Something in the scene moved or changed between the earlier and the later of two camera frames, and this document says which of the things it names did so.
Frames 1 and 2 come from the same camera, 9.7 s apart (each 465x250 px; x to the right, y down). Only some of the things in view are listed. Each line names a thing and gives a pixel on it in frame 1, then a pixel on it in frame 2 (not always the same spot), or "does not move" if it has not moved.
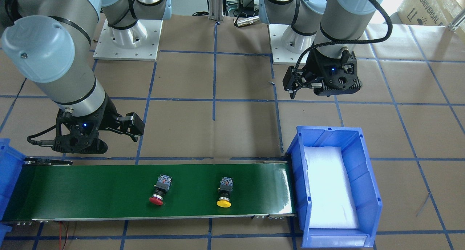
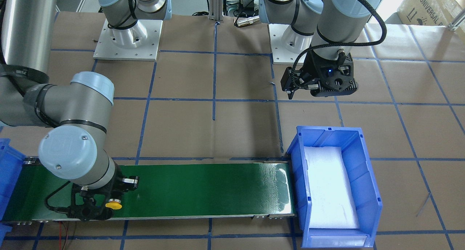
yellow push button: (226, 186) to (114, 204)
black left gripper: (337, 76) does not move
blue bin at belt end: (11, 160) does not move
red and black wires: (60, 236) does not move
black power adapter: (244, 2) does not move
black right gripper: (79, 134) to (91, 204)
